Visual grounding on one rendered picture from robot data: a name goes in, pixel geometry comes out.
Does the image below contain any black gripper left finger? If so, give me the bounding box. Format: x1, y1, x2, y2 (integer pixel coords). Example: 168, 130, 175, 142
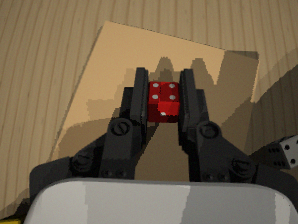
29, 67, 149, 206

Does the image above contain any tan flat mat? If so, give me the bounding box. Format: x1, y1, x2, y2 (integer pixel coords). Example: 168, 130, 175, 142
51, 21, 260, 182

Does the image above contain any white die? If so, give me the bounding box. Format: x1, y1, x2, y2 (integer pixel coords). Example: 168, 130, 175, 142
266, 135, 298, 170

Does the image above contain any red die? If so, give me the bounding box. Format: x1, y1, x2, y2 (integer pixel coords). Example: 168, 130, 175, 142
147, 82, 180, 123

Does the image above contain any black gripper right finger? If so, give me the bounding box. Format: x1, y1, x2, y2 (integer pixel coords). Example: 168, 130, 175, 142
178, 69, 298, 213

